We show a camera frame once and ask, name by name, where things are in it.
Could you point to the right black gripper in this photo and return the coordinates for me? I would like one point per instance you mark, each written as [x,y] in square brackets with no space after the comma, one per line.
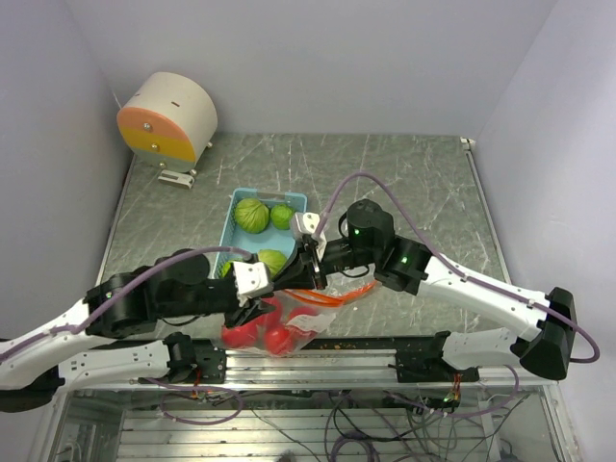
[322,265]

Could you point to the large green cabbage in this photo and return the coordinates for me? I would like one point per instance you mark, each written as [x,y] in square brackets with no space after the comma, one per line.
[252,215]
[275,260]

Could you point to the small green cabbage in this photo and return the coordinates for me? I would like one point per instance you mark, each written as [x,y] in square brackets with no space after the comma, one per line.
[281,216]
[227,266]

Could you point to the red yellow apple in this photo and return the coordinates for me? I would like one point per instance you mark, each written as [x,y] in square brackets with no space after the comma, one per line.
[302,312]

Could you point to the clear orange-zip bag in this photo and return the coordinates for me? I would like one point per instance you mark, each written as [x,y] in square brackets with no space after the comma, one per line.
[297,318]

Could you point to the red tomato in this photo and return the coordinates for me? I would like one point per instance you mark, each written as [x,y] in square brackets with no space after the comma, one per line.
[243,336]

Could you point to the red pomegranate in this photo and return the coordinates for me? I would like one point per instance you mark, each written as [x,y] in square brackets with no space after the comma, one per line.
[279,340]

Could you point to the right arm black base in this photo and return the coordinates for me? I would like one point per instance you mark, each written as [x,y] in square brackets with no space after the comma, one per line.
[420,359]

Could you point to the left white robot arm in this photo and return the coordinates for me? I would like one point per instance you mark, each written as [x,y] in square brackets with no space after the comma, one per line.
[78,348]

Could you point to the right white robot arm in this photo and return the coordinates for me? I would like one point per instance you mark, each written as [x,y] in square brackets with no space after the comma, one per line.
[534,329]

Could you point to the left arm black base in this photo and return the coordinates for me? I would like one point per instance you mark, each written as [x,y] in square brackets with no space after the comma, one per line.
[191,361]

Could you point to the light blue plastic basket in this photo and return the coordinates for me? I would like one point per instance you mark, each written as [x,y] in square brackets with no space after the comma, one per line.
[271,237]

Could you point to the white slotted plastic block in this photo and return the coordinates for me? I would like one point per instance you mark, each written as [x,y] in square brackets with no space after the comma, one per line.
[176,179]

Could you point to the round cream drawer box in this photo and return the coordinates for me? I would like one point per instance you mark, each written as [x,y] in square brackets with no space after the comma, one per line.
[169,122]

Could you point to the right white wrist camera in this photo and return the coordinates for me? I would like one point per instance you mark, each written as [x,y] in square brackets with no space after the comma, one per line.
[303,224]

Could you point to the aluminium frame rail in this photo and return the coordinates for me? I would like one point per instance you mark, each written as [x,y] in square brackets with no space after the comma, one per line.
[337,368]

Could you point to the white corner bracket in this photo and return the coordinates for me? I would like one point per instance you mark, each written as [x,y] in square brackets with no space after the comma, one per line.
[469,144]

